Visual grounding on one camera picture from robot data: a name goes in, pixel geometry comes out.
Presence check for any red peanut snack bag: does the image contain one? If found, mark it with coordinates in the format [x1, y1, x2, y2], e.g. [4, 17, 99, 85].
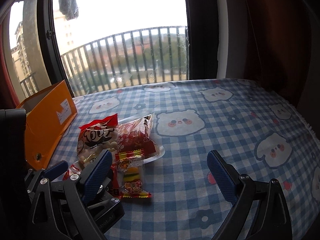
[63, 114, 118, 180]

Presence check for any orange cardboard box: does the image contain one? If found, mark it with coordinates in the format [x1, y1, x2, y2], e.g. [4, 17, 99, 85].
[17, 81, 77, 170]

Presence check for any burger gummy candy packet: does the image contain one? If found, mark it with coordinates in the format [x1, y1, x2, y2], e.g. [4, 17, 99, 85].
[116, 149, 151, 199]

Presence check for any clear red vacuum food pack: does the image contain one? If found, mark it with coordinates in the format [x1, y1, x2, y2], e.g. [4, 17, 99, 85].
[118, 112, 165, 164]

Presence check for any blue checkered bear tablecloth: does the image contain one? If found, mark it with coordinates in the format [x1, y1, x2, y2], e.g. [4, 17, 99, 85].
[50, 79, 319, 239]

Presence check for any balcony metal railing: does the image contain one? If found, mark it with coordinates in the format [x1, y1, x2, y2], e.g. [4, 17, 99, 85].
[61, 26, 189, 96]

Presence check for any black window frame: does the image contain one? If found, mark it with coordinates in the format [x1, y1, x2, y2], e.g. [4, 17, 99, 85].
[39, 0, 219, 95]

